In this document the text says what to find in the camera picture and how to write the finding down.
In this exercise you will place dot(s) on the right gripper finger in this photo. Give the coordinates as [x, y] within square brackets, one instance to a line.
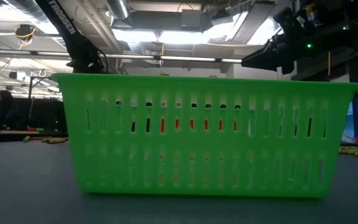
[263, 59]

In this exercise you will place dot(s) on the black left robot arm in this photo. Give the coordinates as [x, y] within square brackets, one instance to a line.
[64, 25]

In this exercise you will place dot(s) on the yellow gripper tag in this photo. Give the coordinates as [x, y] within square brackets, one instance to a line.
[310, 9]

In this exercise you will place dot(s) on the black computer green lights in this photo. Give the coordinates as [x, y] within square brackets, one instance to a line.
[56, 122]

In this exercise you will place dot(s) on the dark monitor screen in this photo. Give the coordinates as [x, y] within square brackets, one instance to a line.
[43, 113]

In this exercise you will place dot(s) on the long tube light fixture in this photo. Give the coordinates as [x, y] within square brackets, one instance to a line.
[185, 58]

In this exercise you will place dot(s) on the grey ceiling unit box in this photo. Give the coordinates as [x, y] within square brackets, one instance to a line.
[191, 19]

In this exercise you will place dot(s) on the red green object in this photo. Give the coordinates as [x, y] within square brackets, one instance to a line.
[36, 129]

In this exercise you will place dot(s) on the person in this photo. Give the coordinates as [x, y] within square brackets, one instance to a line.
[3, 109]

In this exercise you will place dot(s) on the green plastic basket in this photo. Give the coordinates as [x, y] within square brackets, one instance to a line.
[197, 168]

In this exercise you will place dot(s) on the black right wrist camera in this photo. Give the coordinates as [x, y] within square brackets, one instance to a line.
[291, 21]

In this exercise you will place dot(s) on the silver rectangular air duct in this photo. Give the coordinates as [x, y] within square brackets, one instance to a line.
[253, 25]

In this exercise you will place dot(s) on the silver round air duct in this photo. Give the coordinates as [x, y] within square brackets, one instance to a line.
[118, 7]

